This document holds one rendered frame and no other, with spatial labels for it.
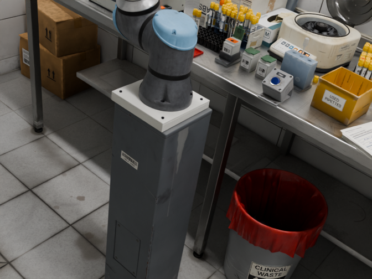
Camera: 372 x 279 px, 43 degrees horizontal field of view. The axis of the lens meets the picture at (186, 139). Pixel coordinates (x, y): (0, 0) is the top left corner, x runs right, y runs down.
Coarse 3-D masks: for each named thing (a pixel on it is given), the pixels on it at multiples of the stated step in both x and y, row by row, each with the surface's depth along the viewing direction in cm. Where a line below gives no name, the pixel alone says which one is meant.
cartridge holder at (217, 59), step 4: (220, 52) 159; (224, 52) 158; (240, 52) 160; (220, 56) 159; (224, 56) 158; (228, 56) 157; (232, 56) 157; (236, 56) 159; (240, 56) 162; (216, 60) 159; (220, 60) 158; (224, 60) 158; (228, 60) 158; (232, 60) 158; (236, 60) 160; (240, 60) 162; (224, 64) 157; (228, 64) 157
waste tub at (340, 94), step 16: (320, 80) 139; (336, 80) 149; (352, 80) 146; (368, 80) 142; (320, 96) 141; (336, 96) 137; (352, 96) 133; (368, 96) 138; (336, 112) 139; (352, 112) 135
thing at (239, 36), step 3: (237, 27) 157; (240, 27) 157; (237, 30) 157; (240, 30) 157; (243, 30) 156; (234, 33) 159; (237, 33) 158; (240, 33) 157; (243, 33) 156; (234, 36) 159; (237, 36) 158; (240, 36) 157; (243, 36) 157; (240, 39) 158
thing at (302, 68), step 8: (288, 56) 150; (296, 56) 148; (304, 56) 149; (288, 64) 151; (296, 64) 149; (304, 64) 146; (312, 64) 145; (288, 72) 152; (296, 72) 150; (304, 72) 147; (312, 72) 148; (296, 80) 151; (304, 80) 148; (296, 88) 150; (304, 88) 150
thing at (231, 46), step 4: (228, 40) 156; (232, 40) 157; (236, 40) 157; (240, 40) 158; (224, 44) 157; (228, 44) 156; (232, 44) 156; (236, 44) 156; (240, 44) 158; (224, 48) 158; (228, 48) 156; (232, 48) 155; (236, 48) 157; (228, 52) 157; (232, 52) 157; (236, 52) 159
